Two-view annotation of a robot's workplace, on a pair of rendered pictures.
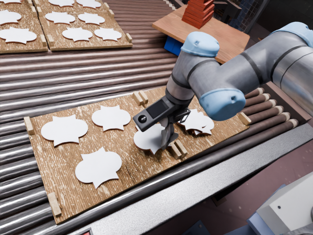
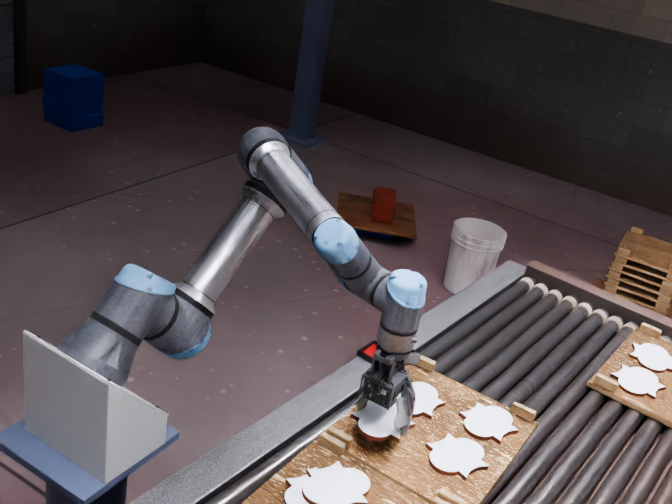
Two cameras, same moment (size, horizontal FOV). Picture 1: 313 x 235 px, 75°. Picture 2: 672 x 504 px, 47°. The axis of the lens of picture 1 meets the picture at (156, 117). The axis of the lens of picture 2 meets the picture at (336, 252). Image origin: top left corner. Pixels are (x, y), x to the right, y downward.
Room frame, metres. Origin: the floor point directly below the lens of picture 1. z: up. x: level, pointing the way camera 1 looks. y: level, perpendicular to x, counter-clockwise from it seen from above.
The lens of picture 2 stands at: (1.68, -0.44, 2.01)
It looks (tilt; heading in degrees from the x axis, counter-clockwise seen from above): 26 degrees down; 168
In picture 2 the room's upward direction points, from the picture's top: 10 degrees clockwise
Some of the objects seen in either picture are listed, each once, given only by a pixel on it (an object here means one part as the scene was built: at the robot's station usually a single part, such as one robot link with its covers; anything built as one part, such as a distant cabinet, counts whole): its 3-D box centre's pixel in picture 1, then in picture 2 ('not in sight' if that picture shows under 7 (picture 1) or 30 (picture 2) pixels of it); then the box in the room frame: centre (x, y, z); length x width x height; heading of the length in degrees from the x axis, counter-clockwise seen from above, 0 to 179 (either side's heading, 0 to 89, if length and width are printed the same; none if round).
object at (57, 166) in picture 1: (105, 142); (434, 431); (0.37, 0.13, 0.93); 0.41 x 0.35 x 0.02; 139
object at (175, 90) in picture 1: (181, 85); (398, 336); (0.43, -0.03, 1.21); 0.08 x 0.08 x 0.05
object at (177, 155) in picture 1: (174, 150); (339, 437); (0.43, -0.10, 0.95); 0.06 x 0.02 x 0.03; 49
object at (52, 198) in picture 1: (54, 204); (424, 362); (0.13, 0.15, 0.95); 0.06 x 0.02 x 0.03; 49
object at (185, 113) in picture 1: (173, 106); (387, 371); (0.44, -0.03, 1.13); 0.09 x 0.08 x 0.12; 140
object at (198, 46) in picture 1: (194, 60); (402, 301); (0.43, -0.03, 1.29); 0.09 x 0.08 x 0.11; 35
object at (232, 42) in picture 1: (206, 31); not in sight; (1.29, -0.08, 1.03); 0.50 x 0.50 x 0.02; 78
